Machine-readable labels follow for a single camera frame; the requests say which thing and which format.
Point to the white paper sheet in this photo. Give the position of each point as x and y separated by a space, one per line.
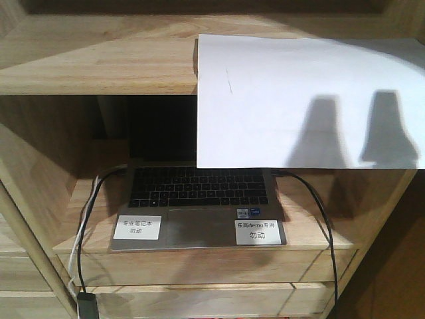
310 103

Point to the silver laptop with black keyboard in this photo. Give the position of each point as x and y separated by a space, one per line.
198 207

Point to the white label right on laptop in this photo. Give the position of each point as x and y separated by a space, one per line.
258 232

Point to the white label on laptop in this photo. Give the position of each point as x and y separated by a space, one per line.
137 227
258 232

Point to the white label left on laptop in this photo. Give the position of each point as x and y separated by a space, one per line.
137 227

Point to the wooden shelf unit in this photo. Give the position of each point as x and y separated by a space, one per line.
56 57

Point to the grey usb hub adapter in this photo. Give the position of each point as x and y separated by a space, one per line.
87 306

